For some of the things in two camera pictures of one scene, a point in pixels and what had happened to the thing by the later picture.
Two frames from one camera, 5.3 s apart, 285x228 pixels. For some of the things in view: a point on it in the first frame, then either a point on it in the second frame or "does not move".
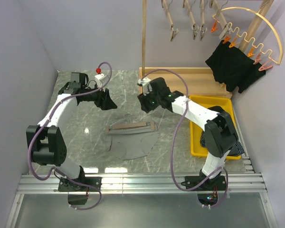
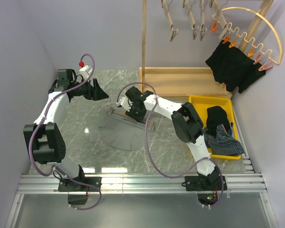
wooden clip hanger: x=130 y=125 -> x=111 y=111
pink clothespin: x=257 y=58 does not move
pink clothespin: x=265 y=66 does not move
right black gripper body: x=150 y=102 -> x=136 y=113
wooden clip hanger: x=194 y=28 does not move
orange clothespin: x=233 y=43 does not move
